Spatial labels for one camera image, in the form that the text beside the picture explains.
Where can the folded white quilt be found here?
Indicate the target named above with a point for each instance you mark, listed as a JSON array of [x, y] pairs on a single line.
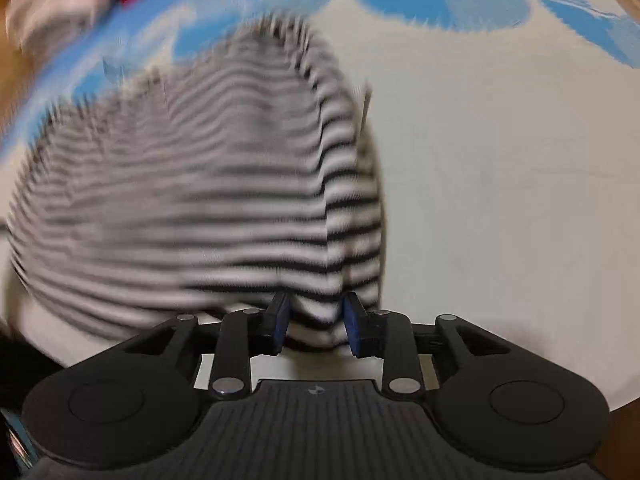
[[43, 27]]

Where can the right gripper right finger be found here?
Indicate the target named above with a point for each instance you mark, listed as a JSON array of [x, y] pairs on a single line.
[[387, 336]]

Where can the black white striped hooded top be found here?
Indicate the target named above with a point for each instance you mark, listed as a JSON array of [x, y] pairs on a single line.
[[213, 185]]

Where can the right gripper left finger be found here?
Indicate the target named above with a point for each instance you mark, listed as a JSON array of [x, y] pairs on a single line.
[[244, 334]]

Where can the blue white patterned bedsheet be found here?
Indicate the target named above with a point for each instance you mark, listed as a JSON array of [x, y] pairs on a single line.
[[507, 132]]

